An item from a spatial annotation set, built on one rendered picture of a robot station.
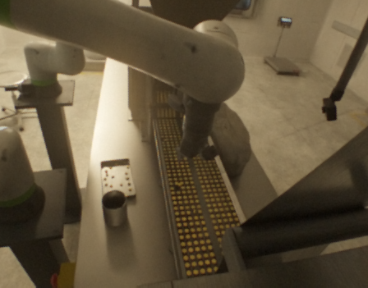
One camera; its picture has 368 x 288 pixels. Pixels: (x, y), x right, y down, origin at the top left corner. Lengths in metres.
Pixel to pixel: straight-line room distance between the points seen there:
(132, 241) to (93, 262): 0.13
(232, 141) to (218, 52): 0.66
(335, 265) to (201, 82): 0.28
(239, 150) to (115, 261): 0.58
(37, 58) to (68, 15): 0.87
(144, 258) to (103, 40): 0.64
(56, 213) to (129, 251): 0.25
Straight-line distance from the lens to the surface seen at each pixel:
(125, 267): 0.83
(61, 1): 0.42
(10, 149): 0.68
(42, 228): 0.80
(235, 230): 0.29
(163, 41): 0.38
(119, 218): 0.87
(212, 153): 0.64
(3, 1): 0.45
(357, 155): 0.19
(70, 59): 1.18
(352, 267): 0.30
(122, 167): 1.07
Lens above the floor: 1.55
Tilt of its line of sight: 36 degrees down
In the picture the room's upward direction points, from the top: 9 degrees clockwise
